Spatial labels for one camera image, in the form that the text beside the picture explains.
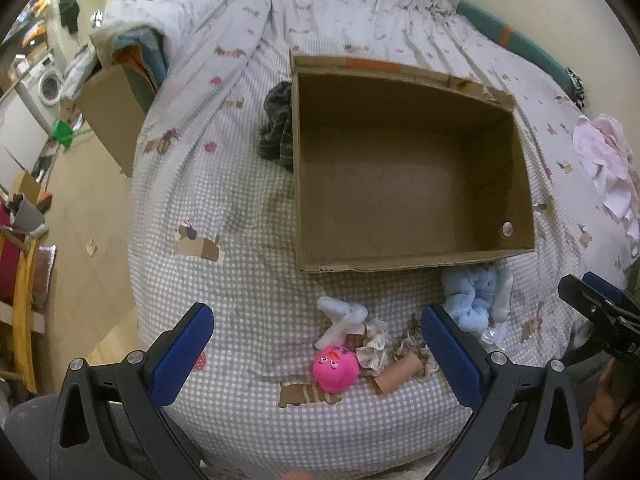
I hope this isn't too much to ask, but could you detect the clear plastic packet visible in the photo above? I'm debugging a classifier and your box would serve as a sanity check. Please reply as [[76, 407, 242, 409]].
[[480, 322, 506, 352]]

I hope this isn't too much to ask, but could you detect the light blue fluffy scrunchie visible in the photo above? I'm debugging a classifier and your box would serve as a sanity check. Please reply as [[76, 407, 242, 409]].
[[442, 264, 498, 336]]

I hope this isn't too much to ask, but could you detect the brown cardboard tube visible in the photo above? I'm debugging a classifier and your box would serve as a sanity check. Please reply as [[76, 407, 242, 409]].
[[373, 352, 423, 396]]

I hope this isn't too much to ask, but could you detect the beige frilly scrunchie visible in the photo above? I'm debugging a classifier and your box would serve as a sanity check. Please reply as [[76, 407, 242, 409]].
[[356, 318, 390, 376]]

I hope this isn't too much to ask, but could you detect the pink round plush toy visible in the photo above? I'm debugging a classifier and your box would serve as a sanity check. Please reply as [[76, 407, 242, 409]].
[[311, 344, 360, 393]]

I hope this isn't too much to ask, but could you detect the white cloth bunny toy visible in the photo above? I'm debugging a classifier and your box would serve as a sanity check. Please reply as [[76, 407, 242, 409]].
[[314, 296, 369, 350]]

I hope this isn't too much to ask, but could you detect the pink ruffled cloth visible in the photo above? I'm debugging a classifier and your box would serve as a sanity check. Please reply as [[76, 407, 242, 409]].
[[573, 114, 639, 257]]

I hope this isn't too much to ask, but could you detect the checkered dog print bedsheet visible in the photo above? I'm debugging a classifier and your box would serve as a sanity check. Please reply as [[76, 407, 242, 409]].
[[129, 0, 634, 479]]

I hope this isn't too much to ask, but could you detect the teal bed headboard cushion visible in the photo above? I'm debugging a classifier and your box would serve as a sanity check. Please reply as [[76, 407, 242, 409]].
[[457, 0, 586, 110]]

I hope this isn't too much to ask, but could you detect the open brown cardboard box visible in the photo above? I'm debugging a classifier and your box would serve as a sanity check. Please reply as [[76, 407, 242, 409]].
[[291, 54, 535, 273]]

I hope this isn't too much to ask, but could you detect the green dustpan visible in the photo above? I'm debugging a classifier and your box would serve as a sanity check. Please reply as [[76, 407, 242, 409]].
[[52, 119, 93, 148]]

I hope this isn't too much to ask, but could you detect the small brown cardboard box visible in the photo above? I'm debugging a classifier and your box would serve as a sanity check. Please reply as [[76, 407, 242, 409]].
[[75, 65, 155, 177]]

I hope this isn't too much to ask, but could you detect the dark striped cloth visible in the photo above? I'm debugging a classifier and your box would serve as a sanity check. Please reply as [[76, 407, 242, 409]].
[[258, 81, 293, 172]]

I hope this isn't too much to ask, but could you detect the white washing machine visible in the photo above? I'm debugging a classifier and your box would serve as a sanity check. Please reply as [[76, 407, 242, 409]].
[[16, 53, 64, 133]]

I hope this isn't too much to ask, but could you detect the white fluffy blanket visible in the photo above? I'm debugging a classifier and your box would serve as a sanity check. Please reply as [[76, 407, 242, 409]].
[[91, 0, 224, 67]]

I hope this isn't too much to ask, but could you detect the black hanging bag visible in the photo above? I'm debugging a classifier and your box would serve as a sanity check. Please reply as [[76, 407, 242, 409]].
[[58, 0, 80, 36]]

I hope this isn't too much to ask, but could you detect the wooden chair yellow frame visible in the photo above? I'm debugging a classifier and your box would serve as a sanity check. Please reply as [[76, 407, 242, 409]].
[[1, 226, 46, 396]]

